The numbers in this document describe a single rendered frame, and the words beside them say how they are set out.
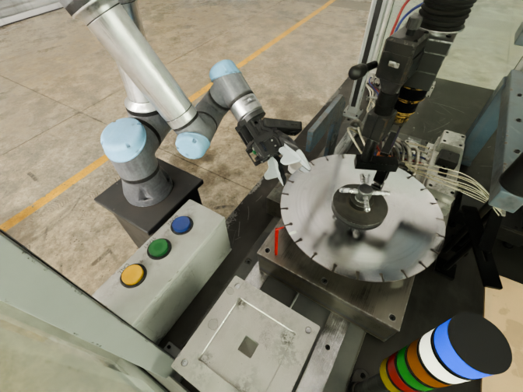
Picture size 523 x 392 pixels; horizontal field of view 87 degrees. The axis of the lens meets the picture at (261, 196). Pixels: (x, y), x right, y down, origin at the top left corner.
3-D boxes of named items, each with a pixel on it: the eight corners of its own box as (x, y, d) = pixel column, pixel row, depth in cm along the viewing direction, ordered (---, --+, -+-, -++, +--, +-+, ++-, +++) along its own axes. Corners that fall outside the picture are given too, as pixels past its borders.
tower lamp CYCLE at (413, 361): (447, 398, 27) (464, 396, 25) (401, 370, 29) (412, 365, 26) (454, 355, 30) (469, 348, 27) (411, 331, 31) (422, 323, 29)
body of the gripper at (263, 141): (256, 169, 73) (232, 131, 73) (280, 155, 76) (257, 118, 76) (266, 159, 65) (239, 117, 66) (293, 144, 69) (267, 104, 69)
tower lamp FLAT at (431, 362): (465, 396, 25) (485, 392, 22) (412, 365, 26) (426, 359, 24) (471, 348, 27) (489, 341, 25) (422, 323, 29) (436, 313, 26)
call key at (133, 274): (134, 291, 53) (130, 287, 52) (121, 281, 55) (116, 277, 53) (149, 274, 55) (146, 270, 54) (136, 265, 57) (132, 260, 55)
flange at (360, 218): (324, 190, 61) (327, 182, 59) (372, 183, 62) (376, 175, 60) (342, 232, 53) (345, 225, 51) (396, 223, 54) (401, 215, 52)
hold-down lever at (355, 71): (384, 96, 40) (391, 76, 38) (344, 85, 42) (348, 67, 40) (398, 73, 44) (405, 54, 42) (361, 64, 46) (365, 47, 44)
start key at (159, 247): (160, 263, 57) (157, 258, 55) (147, 253, 58) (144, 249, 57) (173, 248, 59) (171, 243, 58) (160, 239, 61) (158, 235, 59)
